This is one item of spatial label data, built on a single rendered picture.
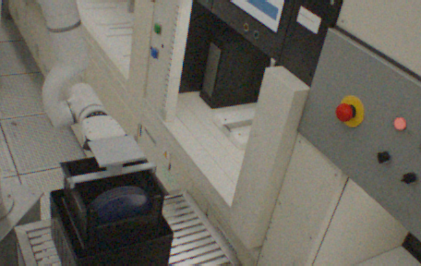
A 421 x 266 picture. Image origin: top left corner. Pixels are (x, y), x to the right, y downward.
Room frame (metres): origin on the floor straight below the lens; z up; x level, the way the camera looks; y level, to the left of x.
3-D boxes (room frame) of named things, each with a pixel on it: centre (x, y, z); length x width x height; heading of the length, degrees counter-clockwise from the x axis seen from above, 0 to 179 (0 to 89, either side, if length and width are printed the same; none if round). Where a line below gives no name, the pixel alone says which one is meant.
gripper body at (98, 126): (1.10, 0.28, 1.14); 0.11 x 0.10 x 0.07; 35
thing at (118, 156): (1.01, 0.22, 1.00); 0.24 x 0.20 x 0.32; 125
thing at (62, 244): (1.01, 0.22, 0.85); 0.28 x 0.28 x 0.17; 35
